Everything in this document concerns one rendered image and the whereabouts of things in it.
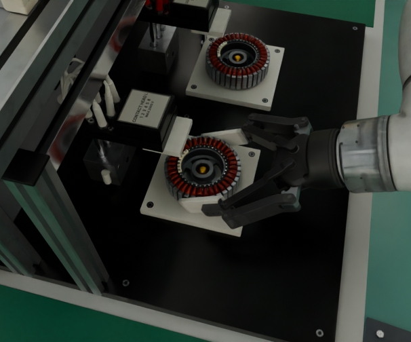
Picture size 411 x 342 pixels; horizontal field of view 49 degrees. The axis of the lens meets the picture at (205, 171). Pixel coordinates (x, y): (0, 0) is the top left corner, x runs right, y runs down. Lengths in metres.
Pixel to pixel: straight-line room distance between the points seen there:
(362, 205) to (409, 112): 0.24
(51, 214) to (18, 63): 0.13
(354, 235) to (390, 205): 0.97
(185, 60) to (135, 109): 0.30
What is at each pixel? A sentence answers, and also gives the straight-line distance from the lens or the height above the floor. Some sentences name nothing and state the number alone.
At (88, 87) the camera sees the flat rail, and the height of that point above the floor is 1.03.
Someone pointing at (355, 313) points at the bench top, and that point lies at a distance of 0.66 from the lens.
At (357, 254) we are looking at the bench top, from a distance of 0.70.
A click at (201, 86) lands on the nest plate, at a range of 0.80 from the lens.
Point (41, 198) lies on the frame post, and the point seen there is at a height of 1.03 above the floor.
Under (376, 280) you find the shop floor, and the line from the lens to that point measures 1.54.
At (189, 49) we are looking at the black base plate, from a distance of 0.88.
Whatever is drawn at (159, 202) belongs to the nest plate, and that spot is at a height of 0.78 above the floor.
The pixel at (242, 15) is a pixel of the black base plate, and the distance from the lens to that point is 0.96.
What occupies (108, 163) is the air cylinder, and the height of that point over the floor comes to 0.82.
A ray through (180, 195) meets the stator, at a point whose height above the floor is 0.81.
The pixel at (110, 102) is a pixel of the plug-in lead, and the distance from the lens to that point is 0.59.
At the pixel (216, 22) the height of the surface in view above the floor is 0.88.
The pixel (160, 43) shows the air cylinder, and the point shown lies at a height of 0.82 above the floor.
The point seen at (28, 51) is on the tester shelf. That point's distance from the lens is 0.39.
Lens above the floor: 1.36
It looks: 57 degrees down
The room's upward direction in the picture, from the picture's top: straight up
